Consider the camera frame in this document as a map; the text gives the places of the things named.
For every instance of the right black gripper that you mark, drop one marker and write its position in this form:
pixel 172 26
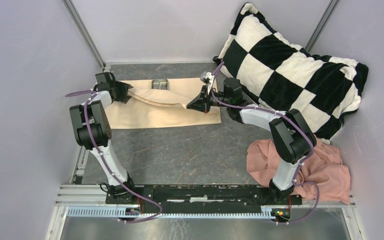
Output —
pixel 202 102

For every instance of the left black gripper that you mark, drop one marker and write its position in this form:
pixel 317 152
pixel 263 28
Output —
pixel 124 88

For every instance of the beige cloth wrap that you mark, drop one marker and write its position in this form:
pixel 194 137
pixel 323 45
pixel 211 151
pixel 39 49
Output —
pixel 155 108

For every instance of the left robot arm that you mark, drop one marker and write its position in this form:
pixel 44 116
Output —
pixel 92 131

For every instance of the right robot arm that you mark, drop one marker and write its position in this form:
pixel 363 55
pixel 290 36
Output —
pixel 291 135

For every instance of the metal instrument tray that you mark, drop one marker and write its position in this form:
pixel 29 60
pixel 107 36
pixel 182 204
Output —
pixel 160 84

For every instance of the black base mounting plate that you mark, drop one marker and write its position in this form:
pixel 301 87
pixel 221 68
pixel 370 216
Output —
pixel 198 199

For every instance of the black white checkered pillow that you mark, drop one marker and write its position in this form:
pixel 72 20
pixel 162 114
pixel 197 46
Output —
pixel 281 76

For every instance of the pink crumpled cloth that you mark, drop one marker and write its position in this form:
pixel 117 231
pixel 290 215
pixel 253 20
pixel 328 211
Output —
pixel 325 167

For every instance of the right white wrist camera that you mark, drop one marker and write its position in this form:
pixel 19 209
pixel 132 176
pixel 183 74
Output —
pixel 207 78

